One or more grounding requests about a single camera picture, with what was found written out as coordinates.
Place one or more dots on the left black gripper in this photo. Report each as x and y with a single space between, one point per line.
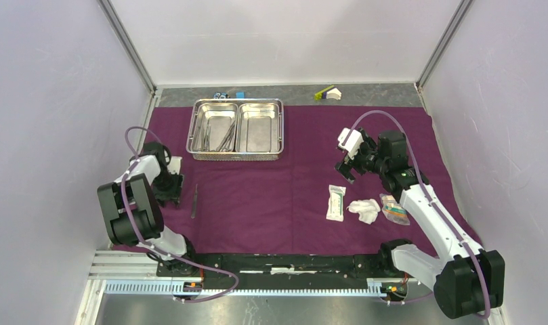
173 194

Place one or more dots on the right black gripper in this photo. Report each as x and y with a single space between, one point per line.
345 166

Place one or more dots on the steel scalpel handle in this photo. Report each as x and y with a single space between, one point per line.
194 202

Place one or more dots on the white suture packet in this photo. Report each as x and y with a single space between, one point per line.
335 203

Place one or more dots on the white gauze wad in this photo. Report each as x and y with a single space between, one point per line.
367 210

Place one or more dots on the clear bag of supplies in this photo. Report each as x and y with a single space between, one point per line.
393 211

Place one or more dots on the steel surgical tray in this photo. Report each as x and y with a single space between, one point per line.
259 130

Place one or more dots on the purple cloth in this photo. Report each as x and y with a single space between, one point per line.
279 207

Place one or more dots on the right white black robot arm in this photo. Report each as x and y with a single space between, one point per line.
463 276

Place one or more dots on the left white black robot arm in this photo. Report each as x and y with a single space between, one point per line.
131 208

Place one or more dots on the steel surgical instruments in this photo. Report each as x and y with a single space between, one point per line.
218 135

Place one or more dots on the green white toy block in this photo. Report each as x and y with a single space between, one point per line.
330 92

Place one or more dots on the black blue toy car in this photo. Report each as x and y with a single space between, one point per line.
220 95

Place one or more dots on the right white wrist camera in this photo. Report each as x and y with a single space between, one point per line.
349 141

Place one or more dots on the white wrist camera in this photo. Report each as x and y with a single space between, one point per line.
349 141
175 164

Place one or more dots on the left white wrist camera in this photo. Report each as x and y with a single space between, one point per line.
175 164

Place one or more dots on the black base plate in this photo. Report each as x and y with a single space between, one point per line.
219 265

